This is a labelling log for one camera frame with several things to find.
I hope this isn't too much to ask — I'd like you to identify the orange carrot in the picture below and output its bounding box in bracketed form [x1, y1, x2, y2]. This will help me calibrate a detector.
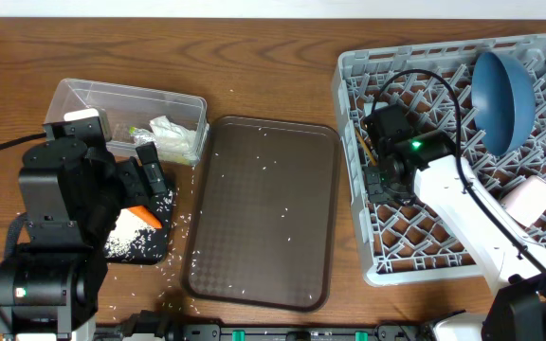
[128, 206, 162, 229]

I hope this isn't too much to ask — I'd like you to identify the white napkin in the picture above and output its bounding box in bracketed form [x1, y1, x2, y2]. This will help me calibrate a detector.
[150, 116, 196, 164]

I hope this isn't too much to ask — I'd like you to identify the wooden chopstick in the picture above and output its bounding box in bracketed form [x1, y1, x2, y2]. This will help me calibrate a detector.
[355, 128, 377, 166]

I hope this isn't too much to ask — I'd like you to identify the pink cup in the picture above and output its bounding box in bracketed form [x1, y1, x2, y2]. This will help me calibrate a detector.
[500, 175, 546, 226]

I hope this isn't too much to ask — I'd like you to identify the large blue plate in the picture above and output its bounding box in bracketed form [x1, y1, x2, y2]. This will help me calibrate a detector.
[471, 52, 536, 156]

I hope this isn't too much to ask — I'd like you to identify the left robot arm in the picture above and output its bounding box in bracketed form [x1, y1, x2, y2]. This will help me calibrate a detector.
[0, 137, 169, 340]

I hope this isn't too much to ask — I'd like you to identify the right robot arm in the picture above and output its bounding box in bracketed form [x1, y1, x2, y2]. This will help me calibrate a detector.
[366, 132, 546, 341]

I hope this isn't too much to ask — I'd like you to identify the grey plastic dishwasher rack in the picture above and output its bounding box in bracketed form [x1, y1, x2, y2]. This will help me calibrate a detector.
[332, 34, 546, 286]

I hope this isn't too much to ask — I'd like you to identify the clear plastic bin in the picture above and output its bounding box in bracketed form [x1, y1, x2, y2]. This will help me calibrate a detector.
[45, 79, 209, 166]

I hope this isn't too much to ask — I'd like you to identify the spilled white rice pile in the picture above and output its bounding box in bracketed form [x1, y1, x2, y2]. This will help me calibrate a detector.
[104, 188, 175, 260]

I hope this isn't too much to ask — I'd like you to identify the black plastic tray bin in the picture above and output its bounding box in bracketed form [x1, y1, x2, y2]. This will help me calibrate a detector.
[104, 177, 177, 265]

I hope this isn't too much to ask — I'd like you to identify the dark brown serving tray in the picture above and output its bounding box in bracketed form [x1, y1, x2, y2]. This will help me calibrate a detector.
[182, 116, 341, 313]

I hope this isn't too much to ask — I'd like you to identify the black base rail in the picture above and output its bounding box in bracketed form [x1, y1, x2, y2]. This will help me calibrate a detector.
[93, 311, 427, 341]

